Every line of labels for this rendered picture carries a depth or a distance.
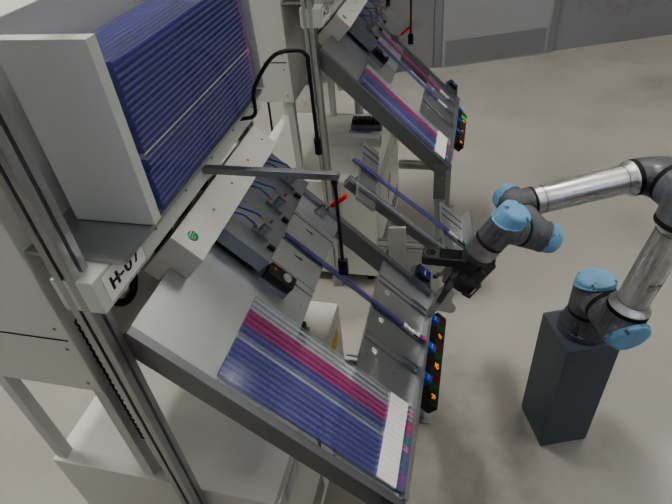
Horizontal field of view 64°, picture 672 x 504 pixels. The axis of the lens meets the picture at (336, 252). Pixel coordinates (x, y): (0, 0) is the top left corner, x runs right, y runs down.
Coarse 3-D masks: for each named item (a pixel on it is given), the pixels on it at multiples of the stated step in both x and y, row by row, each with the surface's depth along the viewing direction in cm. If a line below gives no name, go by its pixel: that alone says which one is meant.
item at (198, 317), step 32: (288, 224) 144; (320, 224) 152; (224, 256) 124; (288, 256) 137; (320, 256) 145; (160, 288) 109; (192, 288) 114; (224, 288) 119; (256, 288) 125; (160, 320) 105; (192, 320) 110; (224, 320) 115; (192, 352) 106; (224, 352) 111; (224, 384) 107
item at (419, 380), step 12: (432, 300) 165; (420, 348) 152; (420, 360) 148; (420, 372) 145; (420, 384) 141; (420, 396) 139; (408, 456) 127; (408, 468) 124; (408, 480) 122; (408, 492) 120
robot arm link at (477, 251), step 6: (474, 234) 127; (474, 240) 126; (468, 246) 127; (474, 246) 125; (480, 246) 124; (474, 252) 126; (480, 252) 125; (486, 252) 124; (492, 252) 130; (474, 258) 127; (480, 258) 126; (486, 258) 125; (492, 258) 126
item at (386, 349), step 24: (384, 264) 162; (384, 288) 156; (408, 288) 164; (408, 312) 158; (384, 336) 145; (408, 336) 152; (360, 360) 135; (384, 360) 140; (408, 360) 146; (384, 384) 136; (408, 384) 142; (336, 456) 115
